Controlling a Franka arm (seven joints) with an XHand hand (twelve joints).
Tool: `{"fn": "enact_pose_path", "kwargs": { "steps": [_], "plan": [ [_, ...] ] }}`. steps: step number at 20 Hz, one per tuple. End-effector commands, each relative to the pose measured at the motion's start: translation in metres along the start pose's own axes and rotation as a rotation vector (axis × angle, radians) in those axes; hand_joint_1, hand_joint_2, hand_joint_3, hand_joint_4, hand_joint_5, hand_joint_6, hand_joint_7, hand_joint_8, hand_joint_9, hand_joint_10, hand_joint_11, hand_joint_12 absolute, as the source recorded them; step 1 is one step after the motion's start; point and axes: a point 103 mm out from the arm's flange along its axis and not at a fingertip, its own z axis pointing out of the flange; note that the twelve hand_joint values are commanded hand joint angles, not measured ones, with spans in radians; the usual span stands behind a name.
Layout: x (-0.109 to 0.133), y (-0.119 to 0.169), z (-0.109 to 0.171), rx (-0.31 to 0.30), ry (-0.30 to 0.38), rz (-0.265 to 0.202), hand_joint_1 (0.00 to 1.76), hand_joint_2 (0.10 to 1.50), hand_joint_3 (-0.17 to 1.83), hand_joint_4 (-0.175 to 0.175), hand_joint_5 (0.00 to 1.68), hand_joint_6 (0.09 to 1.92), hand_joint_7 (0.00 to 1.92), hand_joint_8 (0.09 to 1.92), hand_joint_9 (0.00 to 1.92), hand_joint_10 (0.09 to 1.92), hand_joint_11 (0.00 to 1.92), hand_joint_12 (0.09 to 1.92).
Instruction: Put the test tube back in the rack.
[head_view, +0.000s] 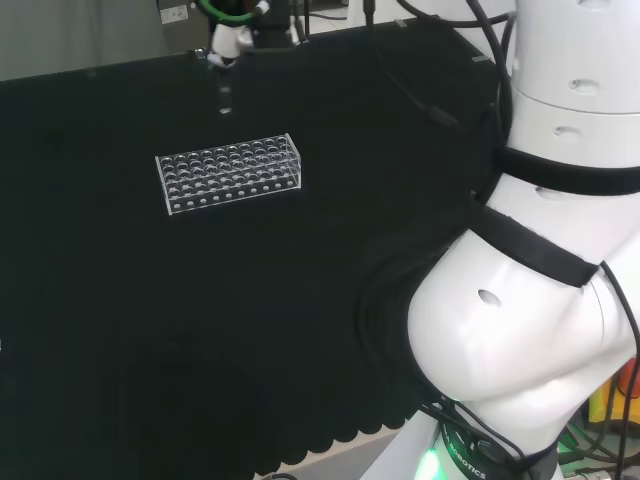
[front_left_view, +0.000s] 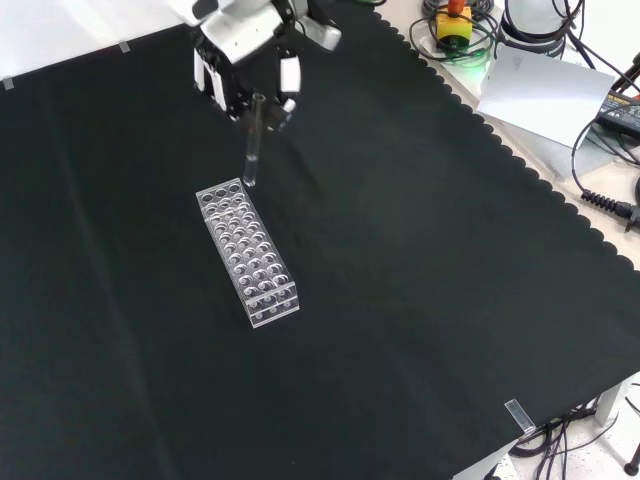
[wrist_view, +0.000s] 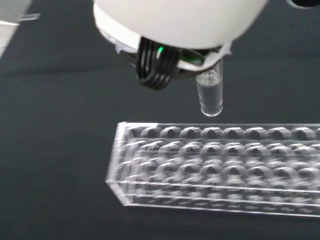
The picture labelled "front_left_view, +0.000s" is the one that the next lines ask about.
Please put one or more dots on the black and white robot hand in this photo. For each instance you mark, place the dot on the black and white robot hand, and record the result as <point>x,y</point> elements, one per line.
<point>245,37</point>

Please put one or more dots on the clear glass test tube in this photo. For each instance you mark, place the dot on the clear glass test tube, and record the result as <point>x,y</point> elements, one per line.
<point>252,150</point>

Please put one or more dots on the clear plastic test tube rack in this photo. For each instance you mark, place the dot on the clear plastic test tube rack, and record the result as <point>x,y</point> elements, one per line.
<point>250,250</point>

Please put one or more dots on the grey tape strip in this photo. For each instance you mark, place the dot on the grey tape strip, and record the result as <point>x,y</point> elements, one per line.
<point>125,48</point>
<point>8,83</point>

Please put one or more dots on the yellow stop button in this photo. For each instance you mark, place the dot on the yellow stop button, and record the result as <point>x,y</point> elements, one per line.
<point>454,27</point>

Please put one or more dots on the black bench cloth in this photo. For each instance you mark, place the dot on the black bench cloth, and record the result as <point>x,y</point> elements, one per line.
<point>400,250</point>

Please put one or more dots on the pale board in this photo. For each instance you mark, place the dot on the pale board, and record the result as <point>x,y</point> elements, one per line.
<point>540,95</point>

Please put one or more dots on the black power adapter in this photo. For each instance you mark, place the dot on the black power adapter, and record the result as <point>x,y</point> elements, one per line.
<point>620,112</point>

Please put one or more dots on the clear tape strip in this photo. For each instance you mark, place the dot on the clear tape strip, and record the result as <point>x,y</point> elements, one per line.
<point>519,415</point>

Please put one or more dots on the white bench leg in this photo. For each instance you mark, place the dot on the white bench leg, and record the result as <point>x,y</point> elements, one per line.
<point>610,400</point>

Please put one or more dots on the black tripod leg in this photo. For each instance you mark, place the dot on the black tripod leg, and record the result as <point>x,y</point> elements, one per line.
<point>628,467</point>

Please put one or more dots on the white wrist camera shell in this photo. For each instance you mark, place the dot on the white wrist camera shell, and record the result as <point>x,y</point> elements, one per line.
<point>192,10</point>

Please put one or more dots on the grey metal wrist bracket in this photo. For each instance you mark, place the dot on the grey metal wrist bracket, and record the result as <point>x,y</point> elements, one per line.
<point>325,35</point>

